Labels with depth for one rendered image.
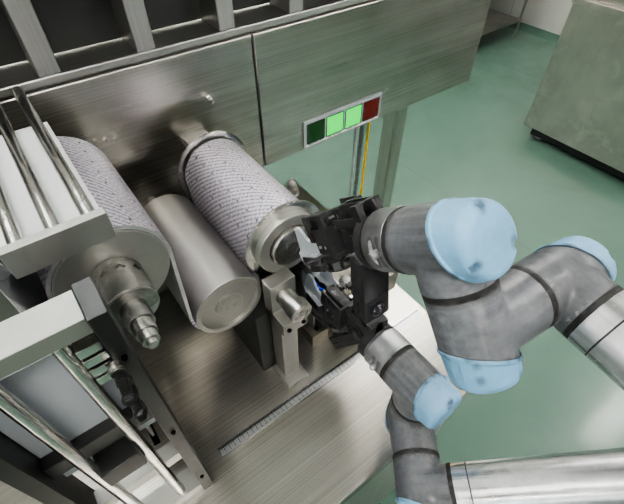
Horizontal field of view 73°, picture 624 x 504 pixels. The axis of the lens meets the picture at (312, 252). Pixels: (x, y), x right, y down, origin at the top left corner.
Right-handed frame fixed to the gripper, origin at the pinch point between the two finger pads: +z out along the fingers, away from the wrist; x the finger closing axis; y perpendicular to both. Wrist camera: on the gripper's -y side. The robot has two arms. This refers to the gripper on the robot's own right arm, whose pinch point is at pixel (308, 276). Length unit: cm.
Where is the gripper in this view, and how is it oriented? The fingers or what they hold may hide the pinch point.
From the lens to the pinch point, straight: 84.8
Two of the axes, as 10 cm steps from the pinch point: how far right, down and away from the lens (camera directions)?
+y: 0.0, -6.8, -7.3
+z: -6.0, -5.9, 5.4
